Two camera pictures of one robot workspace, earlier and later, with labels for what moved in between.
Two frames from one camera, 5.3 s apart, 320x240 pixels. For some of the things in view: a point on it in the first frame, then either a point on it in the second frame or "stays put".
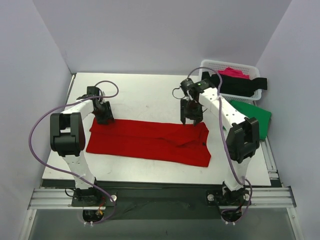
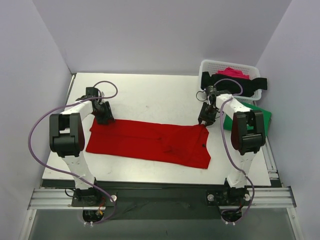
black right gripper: [191, 112] → [206, 117]
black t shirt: [236, 85] stays put
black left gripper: [104, 114] stays put
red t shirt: [162, 142] stays put
